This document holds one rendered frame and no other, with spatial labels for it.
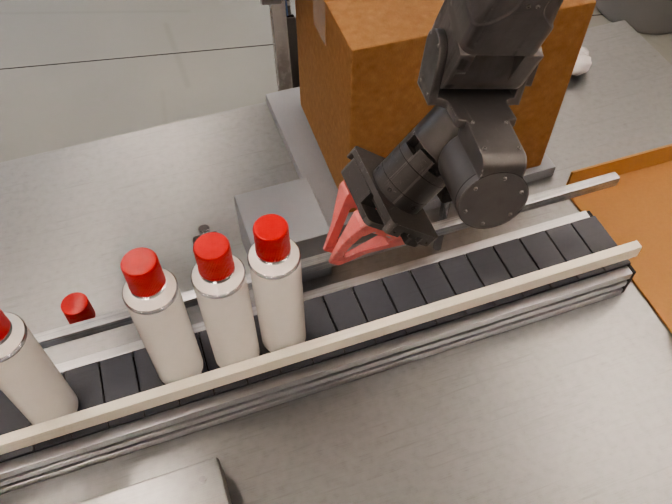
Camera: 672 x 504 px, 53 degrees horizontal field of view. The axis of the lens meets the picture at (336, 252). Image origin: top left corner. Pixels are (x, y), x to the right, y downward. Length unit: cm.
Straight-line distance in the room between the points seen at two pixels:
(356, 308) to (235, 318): 19
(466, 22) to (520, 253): 44
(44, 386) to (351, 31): 49
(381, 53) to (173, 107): 174
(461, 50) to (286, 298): 30
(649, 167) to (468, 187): 63
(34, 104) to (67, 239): 165
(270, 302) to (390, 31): 33
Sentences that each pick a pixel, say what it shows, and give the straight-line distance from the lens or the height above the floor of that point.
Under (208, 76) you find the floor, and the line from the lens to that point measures 256.
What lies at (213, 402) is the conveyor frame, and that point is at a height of 88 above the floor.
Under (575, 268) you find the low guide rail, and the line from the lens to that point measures 85.
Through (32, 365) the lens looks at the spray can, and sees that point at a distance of 69.
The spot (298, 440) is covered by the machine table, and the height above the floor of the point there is 83.
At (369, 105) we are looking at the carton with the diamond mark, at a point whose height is 104.
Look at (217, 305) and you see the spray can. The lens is 65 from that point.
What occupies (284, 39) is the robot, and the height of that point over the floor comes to 72.
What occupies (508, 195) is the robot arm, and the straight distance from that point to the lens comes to 54.
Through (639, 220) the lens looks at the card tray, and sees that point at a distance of 104.
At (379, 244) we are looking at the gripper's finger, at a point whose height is 105.
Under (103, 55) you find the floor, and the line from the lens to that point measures 276.
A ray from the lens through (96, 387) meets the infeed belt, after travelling 80.
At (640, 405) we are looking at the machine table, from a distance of 88.
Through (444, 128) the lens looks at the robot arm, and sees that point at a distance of 58.
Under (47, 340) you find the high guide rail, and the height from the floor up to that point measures 96.
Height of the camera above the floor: 156
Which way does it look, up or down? 53 degrees down
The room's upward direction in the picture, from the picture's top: straight up
